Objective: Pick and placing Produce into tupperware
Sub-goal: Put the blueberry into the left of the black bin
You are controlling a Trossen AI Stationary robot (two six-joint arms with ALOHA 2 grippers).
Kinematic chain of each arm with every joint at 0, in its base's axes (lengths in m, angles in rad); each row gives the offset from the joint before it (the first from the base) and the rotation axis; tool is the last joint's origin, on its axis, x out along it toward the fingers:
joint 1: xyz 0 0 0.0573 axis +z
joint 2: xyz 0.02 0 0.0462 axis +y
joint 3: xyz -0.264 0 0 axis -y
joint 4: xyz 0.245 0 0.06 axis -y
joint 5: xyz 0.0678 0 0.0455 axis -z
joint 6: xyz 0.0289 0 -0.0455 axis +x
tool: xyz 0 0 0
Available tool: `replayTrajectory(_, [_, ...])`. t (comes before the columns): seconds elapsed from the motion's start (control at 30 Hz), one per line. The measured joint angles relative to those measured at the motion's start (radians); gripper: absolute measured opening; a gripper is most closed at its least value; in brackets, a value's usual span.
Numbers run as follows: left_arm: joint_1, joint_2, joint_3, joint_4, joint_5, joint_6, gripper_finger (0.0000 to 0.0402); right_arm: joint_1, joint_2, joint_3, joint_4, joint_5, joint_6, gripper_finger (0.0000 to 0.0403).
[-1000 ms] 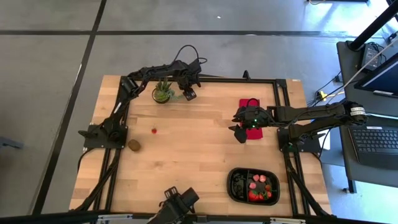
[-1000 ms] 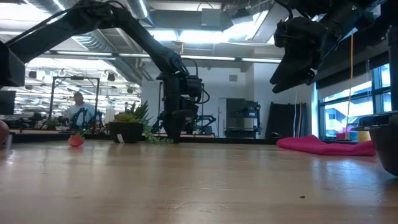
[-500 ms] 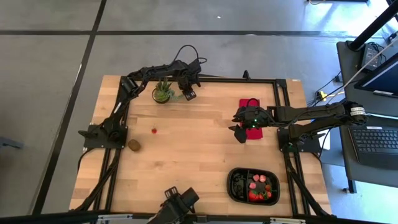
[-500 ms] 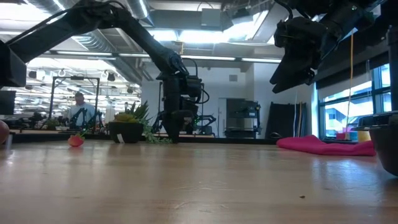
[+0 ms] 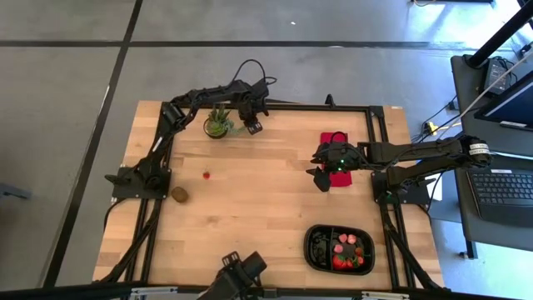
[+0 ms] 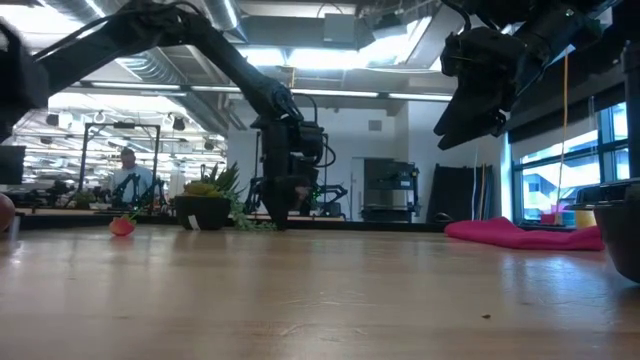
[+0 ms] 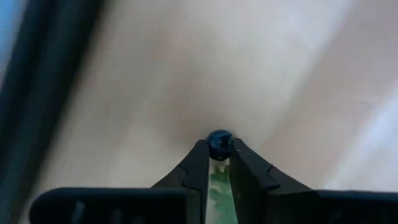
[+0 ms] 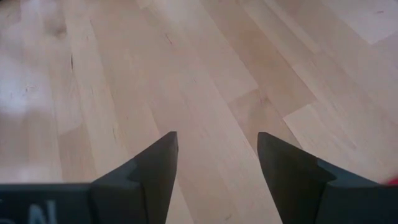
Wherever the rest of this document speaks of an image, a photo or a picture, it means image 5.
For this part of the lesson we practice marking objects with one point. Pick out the yellow power strip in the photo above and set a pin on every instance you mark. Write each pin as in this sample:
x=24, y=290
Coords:
x=429, y=127

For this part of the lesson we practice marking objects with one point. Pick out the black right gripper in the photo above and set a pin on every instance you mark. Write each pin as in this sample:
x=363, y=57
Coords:
x=339, y=156

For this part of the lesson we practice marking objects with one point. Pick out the black power brick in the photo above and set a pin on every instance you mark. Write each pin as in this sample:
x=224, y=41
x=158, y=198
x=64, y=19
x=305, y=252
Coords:
x=495, y=77

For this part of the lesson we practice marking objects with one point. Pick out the small red strawberry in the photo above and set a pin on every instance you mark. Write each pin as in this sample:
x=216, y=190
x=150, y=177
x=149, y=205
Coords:
x=206, y=175

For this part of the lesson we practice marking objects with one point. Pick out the black computer monitor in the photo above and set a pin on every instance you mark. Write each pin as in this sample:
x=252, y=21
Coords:
x=512, y=104

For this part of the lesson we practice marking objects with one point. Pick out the red folded cloth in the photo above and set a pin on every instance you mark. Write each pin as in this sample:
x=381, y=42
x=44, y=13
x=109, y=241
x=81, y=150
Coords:
x=342, y=180

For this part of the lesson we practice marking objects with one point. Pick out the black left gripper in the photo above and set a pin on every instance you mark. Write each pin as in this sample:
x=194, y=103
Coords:
x=250, y=100

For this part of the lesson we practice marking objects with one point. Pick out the white rod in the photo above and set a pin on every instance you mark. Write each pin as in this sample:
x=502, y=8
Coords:
x=516, y=68

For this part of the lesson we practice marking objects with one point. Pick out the red strawberry long green stem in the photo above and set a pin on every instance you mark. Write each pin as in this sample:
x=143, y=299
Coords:
x=359, y=251

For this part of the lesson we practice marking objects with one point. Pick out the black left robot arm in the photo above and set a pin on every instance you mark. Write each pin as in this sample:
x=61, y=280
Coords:
x=150, y=166

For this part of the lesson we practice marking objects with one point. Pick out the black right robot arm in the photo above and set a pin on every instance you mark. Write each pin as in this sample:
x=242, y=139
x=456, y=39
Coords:
x=416, y=152

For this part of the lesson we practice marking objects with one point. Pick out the black keyboard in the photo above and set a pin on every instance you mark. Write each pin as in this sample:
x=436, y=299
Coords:
x=499, y=196

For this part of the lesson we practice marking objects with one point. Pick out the black plastic tupperware container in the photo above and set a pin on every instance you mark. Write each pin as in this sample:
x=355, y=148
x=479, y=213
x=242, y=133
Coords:
x=368, y=250

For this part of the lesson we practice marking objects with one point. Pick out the brown kiwi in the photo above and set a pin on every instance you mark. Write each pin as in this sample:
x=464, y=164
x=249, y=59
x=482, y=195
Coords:
x=179, y=194

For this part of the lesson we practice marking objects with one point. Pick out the potted succulent plant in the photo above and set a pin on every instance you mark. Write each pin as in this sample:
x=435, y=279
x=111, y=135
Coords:
x=216, y=125

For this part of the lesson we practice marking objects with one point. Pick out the black diagonal pole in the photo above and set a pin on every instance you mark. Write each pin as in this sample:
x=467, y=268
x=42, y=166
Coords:
x=499, y=36

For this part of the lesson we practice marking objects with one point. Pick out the black aluminium table frame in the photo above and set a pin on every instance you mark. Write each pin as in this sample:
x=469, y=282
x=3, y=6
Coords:
x=312, y=107

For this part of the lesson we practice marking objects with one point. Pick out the black beam silver brackets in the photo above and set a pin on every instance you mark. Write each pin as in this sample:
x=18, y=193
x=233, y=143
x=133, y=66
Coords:
x=83, y=291

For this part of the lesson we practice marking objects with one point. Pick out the grey desk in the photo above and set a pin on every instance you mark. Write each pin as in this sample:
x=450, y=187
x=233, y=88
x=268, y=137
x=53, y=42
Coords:
x=462, y=225
x=466, y=89

